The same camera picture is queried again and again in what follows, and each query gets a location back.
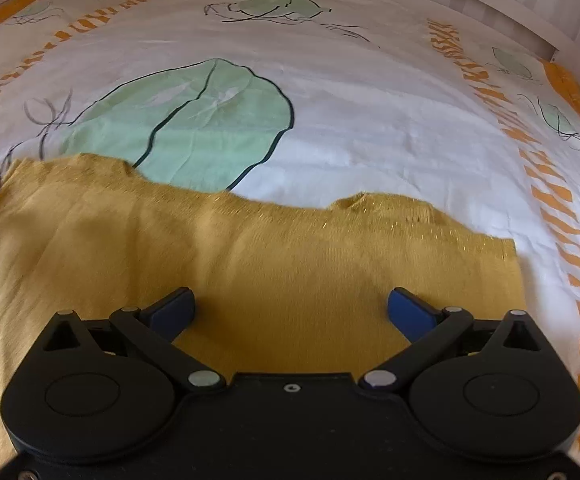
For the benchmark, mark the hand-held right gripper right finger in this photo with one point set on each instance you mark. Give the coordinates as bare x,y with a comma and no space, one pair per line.
410,315

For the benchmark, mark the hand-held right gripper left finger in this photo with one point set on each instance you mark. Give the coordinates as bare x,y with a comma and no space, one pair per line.
172,312

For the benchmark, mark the yellow knit sweater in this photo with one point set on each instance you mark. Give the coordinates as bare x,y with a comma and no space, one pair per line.
270,260

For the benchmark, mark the white leaf-print duvet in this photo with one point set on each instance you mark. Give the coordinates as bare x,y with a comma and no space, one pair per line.
370,110

